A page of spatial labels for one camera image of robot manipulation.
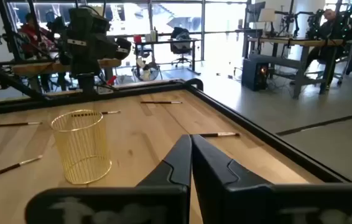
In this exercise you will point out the wooden workbench grey legs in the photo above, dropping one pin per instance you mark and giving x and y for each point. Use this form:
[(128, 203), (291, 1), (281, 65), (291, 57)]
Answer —
[(288, 41)]

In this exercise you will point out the background black robot arm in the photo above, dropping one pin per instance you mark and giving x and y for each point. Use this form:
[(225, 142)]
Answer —
[(314, 25)]

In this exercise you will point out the person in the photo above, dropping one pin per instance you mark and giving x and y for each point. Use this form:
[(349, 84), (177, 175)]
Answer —
[(31, 34), (330, 18)]

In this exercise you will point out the floor fan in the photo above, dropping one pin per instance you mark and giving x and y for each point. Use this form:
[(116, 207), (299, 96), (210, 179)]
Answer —
[(146, 73)]

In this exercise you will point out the black office desk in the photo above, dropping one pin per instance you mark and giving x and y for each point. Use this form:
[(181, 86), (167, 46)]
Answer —
[(169, 40)]

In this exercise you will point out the black computer tower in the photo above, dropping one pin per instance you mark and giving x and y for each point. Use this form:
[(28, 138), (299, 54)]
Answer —
[(253, 74)]

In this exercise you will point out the red cup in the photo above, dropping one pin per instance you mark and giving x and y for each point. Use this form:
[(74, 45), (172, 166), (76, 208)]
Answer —
[(137, 39)]

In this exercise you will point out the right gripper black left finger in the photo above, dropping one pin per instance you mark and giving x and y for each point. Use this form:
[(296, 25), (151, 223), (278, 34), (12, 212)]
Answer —
[(176, 168)]

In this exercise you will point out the white bottle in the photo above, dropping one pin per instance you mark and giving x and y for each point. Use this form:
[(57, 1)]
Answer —
[(154, 35)]

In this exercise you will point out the black aluminium table frame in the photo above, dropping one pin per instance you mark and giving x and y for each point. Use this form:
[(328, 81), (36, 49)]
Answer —
[(272, 138)]

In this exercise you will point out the small black pen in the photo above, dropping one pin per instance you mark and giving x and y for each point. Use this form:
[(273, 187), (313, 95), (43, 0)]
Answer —
[(216, 135)]

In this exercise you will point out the small red object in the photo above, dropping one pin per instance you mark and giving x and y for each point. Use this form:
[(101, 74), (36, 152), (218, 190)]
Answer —
[(111, 80)]

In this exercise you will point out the black office chair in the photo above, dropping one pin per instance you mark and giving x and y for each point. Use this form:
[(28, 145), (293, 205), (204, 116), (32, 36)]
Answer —
[(181, 43)]

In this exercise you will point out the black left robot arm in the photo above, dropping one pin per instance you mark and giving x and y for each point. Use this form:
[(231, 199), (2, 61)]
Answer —
[(84, 67)]

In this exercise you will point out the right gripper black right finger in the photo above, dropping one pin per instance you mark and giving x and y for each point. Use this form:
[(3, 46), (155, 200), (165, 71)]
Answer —
[(213, 174)]

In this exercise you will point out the wooden background table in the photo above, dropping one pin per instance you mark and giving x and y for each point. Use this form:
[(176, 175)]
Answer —
[(39, 67)]

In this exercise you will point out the white lamp shade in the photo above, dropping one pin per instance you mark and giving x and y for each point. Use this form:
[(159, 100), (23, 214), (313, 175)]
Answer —
[(267, 15)]

